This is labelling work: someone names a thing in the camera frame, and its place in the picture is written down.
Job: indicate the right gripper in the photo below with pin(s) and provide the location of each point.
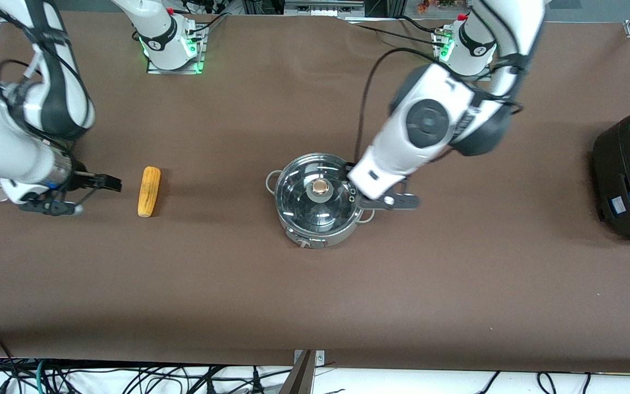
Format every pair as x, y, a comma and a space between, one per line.
82, 178

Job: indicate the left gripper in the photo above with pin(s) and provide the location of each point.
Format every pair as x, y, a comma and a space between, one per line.
348, 167

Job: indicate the yellow corn cob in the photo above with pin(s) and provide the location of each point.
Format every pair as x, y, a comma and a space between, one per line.
149, 191

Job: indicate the glass pot lid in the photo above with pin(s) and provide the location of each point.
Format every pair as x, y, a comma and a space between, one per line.
298, 191

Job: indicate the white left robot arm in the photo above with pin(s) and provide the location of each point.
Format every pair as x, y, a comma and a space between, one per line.
430, 120

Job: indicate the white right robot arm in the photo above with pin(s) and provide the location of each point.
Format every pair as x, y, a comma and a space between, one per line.
3, 148

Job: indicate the steel electric pot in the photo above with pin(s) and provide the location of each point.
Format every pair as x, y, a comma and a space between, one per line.
338, 236

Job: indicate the grey background box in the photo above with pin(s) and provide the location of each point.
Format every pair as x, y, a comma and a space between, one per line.
323, 7

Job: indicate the brown beam under table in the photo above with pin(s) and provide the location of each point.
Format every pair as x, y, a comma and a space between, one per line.
298, 380

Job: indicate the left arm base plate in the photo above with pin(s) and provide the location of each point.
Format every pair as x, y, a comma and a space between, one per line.
439, 61

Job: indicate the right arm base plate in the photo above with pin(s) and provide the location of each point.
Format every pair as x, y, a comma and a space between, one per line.
202, 46

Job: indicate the metal table edge bracket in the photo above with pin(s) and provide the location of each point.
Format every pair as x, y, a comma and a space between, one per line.
320, 357

